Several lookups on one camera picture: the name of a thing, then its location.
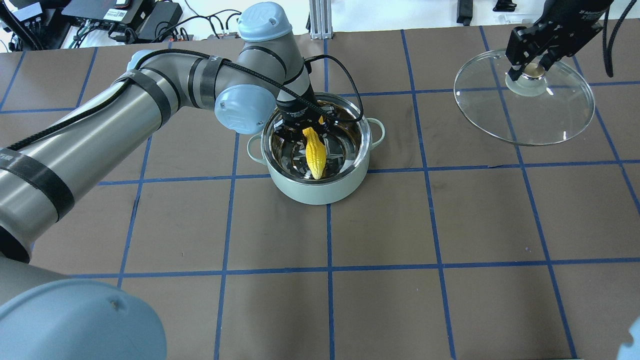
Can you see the aluminium frame post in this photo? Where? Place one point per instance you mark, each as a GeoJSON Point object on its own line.
{"type": "Point", "coordinates": [320, 20]}

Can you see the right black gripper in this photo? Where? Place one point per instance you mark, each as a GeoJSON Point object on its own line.
{"type": "Point", "coordinates": [565, 24]}

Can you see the glass pot lid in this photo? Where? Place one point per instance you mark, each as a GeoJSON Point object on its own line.
{"type": "Point", "coordinates": [540, 108]}

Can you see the black power strip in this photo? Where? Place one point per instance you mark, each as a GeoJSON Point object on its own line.
{"type": "Point", "coordinates": [125, 21]}

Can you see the pale green electric pot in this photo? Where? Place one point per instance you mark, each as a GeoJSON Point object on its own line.
{"type": "Point", "coordinates": [348, 144]}

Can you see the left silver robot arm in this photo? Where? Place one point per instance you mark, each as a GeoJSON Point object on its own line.
{"type": "Point", "coordinates": [49, 316]}

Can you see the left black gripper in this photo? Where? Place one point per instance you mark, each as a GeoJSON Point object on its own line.
{"type": "Point", "coordinates": [294, 111]}

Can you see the yellow corn cob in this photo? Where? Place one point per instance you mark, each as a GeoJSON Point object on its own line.
{"type": "Point", "coordinates": [315, 153]}

